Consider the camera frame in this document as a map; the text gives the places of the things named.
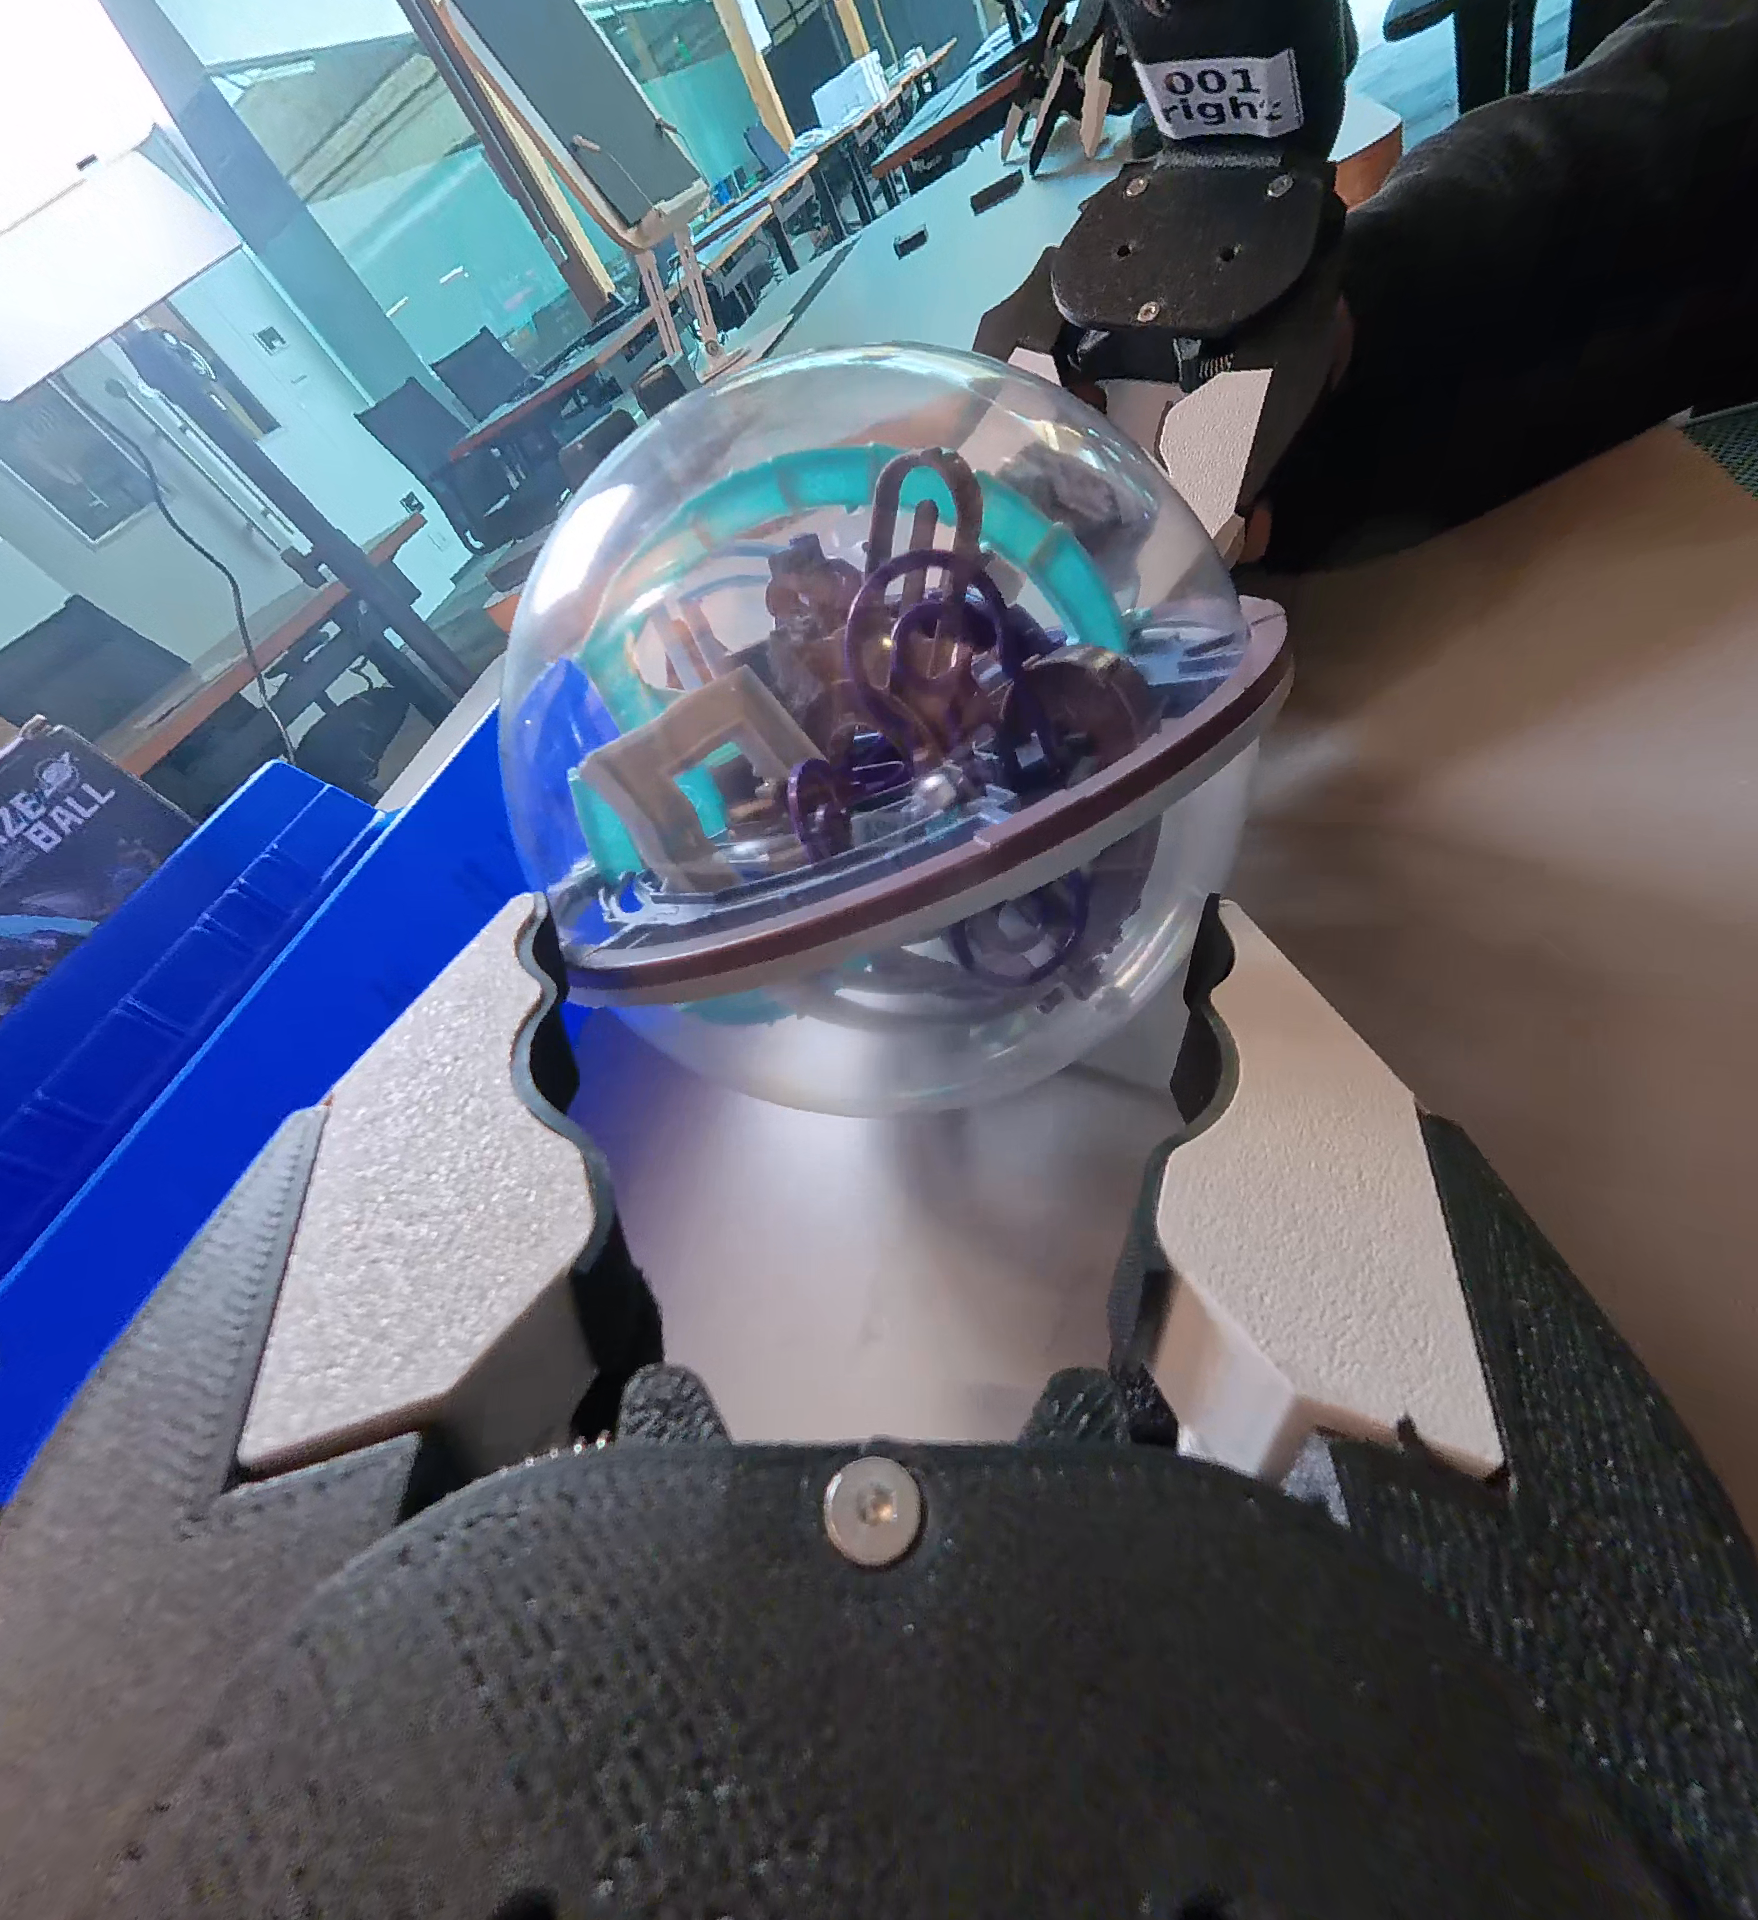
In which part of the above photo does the black office chair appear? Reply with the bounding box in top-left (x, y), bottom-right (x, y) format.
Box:
top-left (354, 375), bottom-right (524, 555)

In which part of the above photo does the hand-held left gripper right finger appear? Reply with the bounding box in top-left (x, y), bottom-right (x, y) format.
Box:
top-left (1110, 898), bottom-right (1507, 1496)

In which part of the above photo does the bright studio light panel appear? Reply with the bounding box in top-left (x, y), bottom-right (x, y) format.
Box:
top-left (0, 0), bottom-right (246, 402)

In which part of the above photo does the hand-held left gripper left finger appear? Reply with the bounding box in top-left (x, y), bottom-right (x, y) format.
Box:
top-left (237, 896), bottom-right (614, 1480)

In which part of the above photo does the black light cable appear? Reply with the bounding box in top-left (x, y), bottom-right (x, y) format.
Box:
top-left (106, 382), bottom-right (298, 761)

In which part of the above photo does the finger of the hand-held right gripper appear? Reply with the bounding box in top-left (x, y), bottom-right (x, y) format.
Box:
top-left (1157, 366), bottom-right (1266, 514)

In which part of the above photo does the blue plastic bin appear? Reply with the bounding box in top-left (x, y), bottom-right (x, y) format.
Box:
top-left (0, 703), bottom-right (569, 1511)

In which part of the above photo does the dark blue cardboard box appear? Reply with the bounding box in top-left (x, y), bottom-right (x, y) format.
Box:
top-left (0, 720), bottom-right (199, 1097)

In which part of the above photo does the clear maze ball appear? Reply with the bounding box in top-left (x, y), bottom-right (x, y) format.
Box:
top-left (495, 345), bottom-right (1295, 1120)

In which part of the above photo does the person's right forearm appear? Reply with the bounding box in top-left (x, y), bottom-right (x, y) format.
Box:
top-left (1252, 0), bottom-right (1758, 576)

